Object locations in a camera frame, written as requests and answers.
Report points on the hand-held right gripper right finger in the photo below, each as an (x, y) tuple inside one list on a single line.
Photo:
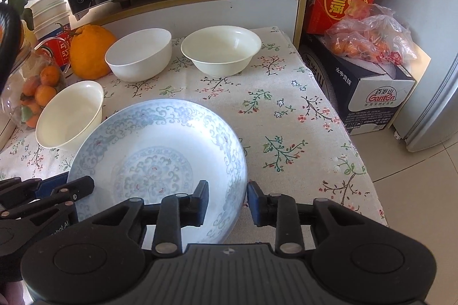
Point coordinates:
[(256, 205)]

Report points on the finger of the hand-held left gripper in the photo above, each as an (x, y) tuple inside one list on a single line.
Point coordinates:
[(52, 185), (80, 185)]

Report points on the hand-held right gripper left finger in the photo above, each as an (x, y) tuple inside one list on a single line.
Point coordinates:
[(201, 203)]

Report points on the blue floral patterned plate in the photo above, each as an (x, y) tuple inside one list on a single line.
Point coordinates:
[(157, 154)]

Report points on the deep cream bowl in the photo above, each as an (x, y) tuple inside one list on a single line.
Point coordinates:
[(68, 115)]

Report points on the white round bowl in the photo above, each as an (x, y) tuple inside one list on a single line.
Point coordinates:
[(139, 56)]

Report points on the wide cream bowl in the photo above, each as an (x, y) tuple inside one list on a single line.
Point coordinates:
[(220, 47)]

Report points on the glass jar of small oranges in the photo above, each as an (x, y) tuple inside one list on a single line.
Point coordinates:
[(39, 90)]

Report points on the floral tablecloth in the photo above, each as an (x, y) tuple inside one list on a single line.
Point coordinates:
[(286, 104)]

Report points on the large orange citrus fruit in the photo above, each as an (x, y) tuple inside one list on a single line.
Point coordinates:
[(91, 53)]

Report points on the red printed container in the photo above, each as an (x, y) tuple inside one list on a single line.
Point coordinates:
[(59, 49)]

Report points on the black curved object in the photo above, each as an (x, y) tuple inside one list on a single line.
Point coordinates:
[(10, 40)]

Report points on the dark cardboard box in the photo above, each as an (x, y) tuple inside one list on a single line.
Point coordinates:
[(357, 90)]

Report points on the stack of paper cups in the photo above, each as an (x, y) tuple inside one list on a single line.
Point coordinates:
[(52, 13)]

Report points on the green plant leaves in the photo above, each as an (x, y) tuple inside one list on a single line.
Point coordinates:
[(18, 6)]

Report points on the white wooden cabinet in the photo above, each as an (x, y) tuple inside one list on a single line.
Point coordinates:
[(232, 11)]

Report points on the plastic bag of oranges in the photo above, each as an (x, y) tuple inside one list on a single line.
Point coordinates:
[(368, 40)]

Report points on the white refrigerator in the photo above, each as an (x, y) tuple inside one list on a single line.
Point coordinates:
[(436, 104)]

